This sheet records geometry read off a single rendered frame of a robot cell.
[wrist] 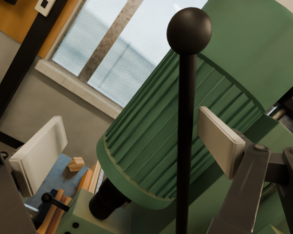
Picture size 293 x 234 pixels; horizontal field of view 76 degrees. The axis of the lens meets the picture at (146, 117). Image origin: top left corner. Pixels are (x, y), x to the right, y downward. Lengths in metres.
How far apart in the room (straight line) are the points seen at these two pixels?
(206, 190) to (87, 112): 1.48
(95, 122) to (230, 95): 1.56
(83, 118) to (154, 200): 1.49
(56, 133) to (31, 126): 1.74
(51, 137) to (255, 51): 0.23
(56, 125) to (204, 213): 0.28
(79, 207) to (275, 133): 0.36
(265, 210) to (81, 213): 0.32
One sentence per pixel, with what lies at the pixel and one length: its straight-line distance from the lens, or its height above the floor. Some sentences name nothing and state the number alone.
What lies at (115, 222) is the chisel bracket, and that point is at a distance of 0.46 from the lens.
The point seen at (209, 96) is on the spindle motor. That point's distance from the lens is 0.25.
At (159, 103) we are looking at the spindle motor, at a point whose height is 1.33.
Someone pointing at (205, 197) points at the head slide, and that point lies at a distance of 0.35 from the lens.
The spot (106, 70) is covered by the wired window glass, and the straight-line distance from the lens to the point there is 1.67.
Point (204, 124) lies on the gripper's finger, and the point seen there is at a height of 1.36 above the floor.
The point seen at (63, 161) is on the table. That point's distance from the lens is 0.75.
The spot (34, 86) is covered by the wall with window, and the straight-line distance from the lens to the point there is 1.77.
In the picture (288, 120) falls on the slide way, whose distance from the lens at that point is 0.43.
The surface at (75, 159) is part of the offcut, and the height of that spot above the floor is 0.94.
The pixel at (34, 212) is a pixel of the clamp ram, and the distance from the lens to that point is 0.52.
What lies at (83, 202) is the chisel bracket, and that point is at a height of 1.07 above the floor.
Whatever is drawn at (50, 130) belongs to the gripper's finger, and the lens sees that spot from 0.17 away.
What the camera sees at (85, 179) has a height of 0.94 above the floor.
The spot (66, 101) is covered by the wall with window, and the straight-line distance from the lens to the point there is 1.72.
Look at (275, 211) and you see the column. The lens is 0.38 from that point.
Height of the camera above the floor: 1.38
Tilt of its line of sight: 15 degrees down
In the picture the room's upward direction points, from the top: 40 degrees clockwise
